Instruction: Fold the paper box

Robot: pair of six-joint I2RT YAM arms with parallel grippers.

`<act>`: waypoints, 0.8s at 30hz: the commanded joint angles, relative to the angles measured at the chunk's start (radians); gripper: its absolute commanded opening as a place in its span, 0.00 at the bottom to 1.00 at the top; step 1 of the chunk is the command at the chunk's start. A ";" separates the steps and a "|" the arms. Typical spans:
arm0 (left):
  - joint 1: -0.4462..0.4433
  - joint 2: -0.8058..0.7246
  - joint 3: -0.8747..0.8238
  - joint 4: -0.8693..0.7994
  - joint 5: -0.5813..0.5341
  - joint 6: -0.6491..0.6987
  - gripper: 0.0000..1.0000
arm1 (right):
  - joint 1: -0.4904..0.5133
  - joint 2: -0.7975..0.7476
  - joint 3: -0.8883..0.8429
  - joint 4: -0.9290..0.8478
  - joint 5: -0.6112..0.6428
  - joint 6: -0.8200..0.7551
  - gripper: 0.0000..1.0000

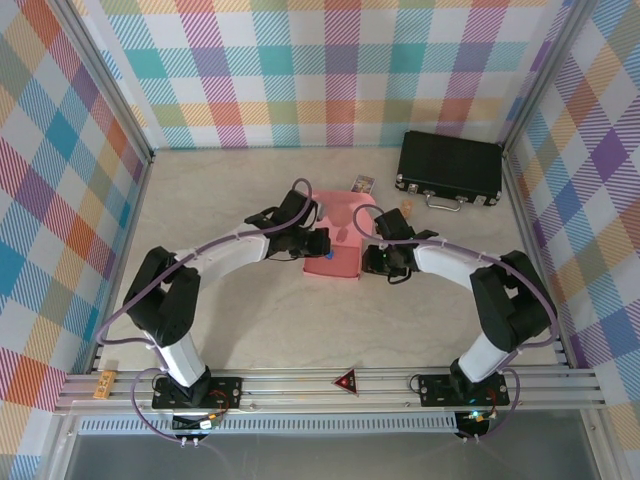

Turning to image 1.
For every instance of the pink paper box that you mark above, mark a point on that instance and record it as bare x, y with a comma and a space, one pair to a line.
345, 220

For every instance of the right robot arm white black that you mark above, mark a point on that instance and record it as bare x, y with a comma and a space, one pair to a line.
510, 305

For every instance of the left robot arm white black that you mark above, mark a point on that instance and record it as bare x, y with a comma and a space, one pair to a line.
170, 310

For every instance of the small colourful card box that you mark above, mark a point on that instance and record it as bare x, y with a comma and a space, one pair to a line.
364, 182

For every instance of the black electronics box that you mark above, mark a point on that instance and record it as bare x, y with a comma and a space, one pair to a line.
192, 425
472, 425

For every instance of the black carrying case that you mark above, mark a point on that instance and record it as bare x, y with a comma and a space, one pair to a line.
450, 160

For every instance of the red triangle indicator light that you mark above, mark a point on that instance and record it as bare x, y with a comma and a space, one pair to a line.
346, 383

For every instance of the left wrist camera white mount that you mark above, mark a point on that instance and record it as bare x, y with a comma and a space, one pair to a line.
321, 208

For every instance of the aluminium side rail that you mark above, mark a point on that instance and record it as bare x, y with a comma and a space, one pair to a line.
132, 225
528, 225

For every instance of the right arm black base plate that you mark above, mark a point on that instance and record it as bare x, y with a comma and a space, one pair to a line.
435, 390

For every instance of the aluminium frame rail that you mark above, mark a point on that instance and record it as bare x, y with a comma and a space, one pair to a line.
300, 395

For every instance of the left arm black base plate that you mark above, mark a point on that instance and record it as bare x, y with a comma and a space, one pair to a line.
225, 392

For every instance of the aluminium frame post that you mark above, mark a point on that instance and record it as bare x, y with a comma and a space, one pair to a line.
544, 75
112, 85

